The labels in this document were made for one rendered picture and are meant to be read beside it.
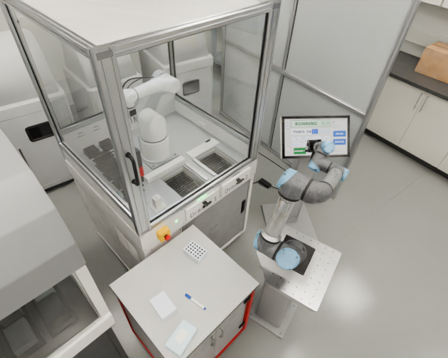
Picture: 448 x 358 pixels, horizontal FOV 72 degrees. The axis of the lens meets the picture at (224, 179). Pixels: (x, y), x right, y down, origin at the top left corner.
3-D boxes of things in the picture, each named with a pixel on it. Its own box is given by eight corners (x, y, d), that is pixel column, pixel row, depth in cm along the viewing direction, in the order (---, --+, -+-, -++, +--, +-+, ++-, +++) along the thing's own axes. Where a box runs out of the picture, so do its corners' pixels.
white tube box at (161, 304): (177, 312, 163) (176, 308, 159) (163, 323, 159) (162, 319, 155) (163, 294, 170) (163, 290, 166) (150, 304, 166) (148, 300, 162)
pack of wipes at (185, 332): (183, 320, 160) (182, 317, 157) (198, 331, 157) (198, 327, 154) (164, 347, 151) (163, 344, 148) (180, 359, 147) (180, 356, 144)
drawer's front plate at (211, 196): (219, 199, 214) (220, 188, 206) (187, 222, 199) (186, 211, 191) (217, 197, 215) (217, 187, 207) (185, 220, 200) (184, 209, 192)
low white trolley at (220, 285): (247, 332, 230) (259, 283, 177) (182, 403, 197) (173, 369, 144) (195, 280, 258) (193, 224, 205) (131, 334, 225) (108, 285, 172)
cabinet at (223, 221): (247, 234, 294) (257, 172, 238) (158, 308, 240) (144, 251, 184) (183, 182, 340) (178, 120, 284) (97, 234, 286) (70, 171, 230)
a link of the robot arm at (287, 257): (295, 270, 174) (291, 276, 161) (274, 257, 178) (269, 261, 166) (305, 252, 172) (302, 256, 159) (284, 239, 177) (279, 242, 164)
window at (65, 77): (134, 214, 167) (95, 58, 107) (134, 215, 166) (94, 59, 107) (62, 141, 209) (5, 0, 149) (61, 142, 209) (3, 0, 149)
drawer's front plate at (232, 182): (249, 177, 231) (251, 167, 223) (222, 197, 215) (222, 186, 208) (247, 177, 232) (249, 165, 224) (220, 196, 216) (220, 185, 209)
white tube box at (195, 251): (207, 254, 189) (207, 251, 186) (198, 263, 184) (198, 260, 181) (192, 243, 194) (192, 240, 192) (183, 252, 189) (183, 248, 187)
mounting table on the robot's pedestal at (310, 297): (336, 262, 202) (341, 253, 194) (311, 320, 174) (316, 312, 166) (274, 230, 218) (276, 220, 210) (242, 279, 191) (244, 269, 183)
